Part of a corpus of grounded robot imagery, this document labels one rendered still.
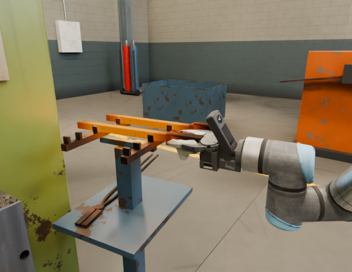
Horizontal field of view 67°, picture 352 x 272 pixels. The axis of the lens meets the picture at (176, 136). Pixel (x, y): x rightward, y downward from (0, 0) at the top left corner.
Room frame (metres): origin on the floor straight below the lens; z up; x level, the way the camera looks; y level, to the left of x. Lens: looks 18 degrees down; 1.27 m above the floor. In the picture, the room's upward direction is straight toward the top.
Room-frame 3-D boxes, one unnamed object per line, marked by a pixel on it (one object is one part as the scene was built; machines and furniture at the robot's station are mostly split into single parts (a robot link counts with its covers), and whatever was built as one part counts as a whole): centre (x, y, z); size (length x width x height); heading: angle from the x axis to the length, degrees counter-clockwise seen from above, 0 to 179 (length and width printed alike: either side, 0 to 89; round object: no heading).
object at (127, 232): (0.81, 0.16, 0.75); 0.40 x 0.30 x 0.02; 154
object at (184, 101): (4.60, -0.15, 0.36); 1.21 x 0.81 x 0.72; 61
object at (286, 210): (0.60, -0.29, 0.89); 0.12 x 0.09 x 0.12; 92
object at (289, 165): (0.61, -0.27, 1.01); 0.12 x 0.09 x 0.10; 62
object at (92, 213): (0.96, 0.20, 0.77); 0.60 x 0.04 x 0.01; 162
